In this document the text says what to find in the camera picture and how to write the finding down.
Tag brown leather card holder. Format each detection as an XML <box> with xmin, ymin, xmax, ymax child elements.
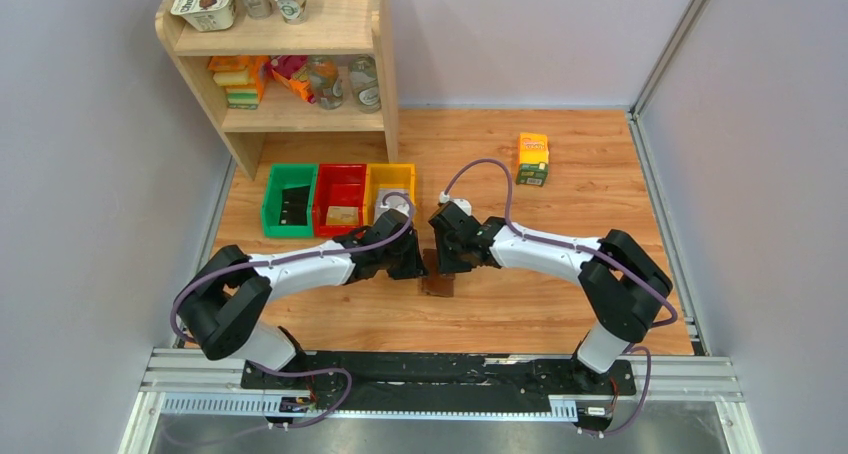
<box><xmin>420</xmin><ymin>249</ymin><xmax>455</xmax><ymax>298</ymax></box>

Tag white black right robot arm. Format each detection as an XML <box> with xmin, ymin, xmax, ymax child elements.
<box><xmin>429</xmin><ymin>201</ymin><xmax>676</xmax><ymax>393</ymax></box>

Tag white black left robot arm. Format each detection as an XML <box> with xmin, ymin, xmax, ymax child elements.
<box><xmin>172</xmin><ymin>209</ymin><xmax>427</xmax><ymax>389</ymax></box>

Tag tan card in red bin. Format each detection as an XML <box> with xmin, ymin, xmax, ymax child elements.
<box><xmin>325</xmin><ymin>205</ymin><xmax>360</xmax><ymax>226</ymax></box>

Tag black cards in green bin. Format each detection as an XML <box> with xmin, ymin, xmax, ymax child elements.
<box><xmin>278</xmin><ymin>185</ymin><xmax>311</xmax><ymax>226</ymax></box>

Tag yellow plastic bin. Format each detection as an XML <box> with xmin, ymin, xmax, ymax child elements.
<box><xmin>362</xmin><ymin>163</ymin><xmax>417</xmax><ymax>224</ymax></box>

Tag red plastic bin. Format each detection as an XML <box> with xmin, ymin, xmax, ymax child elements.
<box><xmin>312</xmin><ymin>164</ymin><xmax>366</xmax><ymax>238</ymax></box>

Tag orange green carton box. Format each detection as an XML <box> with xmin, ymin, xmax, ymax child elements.
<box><xmin>515</xmin><ymin>132</ymin><xmax>550</xmax><ymax>187</ymax></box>

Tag green plastic bin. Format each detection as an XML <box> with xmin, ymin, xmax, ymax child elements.
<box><xmin>260</xmin><ymin>163</ymin><xmax>318</xmax><ymax>238</ymax></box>

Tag right glass jar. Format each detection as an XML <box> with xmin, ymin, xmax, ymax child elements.
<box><xmin>348</xmin><ymin>55</ymin><xmax>381</xmax><ymax>113</ymax></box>

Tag glass jar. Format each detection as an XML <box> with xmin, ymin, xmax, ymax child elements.
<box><xmin>348</xmin><ymin>55</ymin><xmax>381</xmax><ymax>113</ymax></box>
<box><xmin>307</xmin><ymin>55</ymin><xmax>343</xmax><ymax>110</ymax></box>

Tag left glass jar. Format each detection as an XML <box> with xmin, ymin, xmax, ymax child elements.
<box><xmin>307</xmin><ymin>55</ymin><xmax>343</xmax><ymax>110</ymax></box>

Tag orange pink snack bag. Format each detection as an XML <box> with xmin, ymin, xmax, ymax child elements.
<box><xmin>268</xmin><ymin>55</ymin><xmax>315</xmax><ymax>104</ymax></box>

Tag stack of sponges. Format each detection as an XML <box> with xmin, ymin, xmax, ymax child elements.
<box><xmin>207</xmin><ymin>55</ymin><xmax>270</xmax><ymax>110</ymax></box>

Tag wooden shelf unit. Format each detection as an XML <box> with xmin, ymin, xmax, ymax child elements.
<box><xmin>154</xmin><ymin>0</ymin><xmax>400</xmax><ymax>178</ymax></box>

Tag yoghurt tub with chocolate label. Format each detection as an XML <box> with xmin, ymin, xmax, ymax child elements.
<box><xmin>170</xmin><ymin>0</ymin><xmax>236</xmax><ymax>32</ymax></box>

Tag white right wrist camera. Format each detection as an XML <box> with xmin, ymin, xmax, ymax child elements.
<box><xmin>438</xmin><ymin>192</ymin><xmax>472</xmax><ymax>216</ymax></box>

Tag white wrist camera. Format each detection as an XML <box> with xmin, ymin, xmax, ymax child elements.
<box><xmin>438</xmin><ymin>192</ymin><xmax>472</xmax><ymax>216</ymax></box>
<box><xmin>373</xmin><ymin>192</ymin><xmax>411</xmax><ymax>221</ymax></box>

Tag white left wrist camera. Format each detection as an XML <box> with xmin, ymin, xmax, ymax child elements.
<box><xmin>373</xmin><ymin>192</ymin><xmax>411</xmax><ymax>221</ymax></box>

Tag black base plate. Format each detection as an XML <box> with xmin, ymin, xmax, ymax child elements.
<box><xmin>241</xmin><ymin>351</ymin><xmax>636</xmax><ymax>414</ymax></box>

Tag aluminium frame rail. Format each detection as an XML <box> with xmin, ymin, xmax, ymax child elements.
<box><xmin>119</xmin><ymin>348</ymin><xmax>759</xmax><ymax>453</ymax></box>

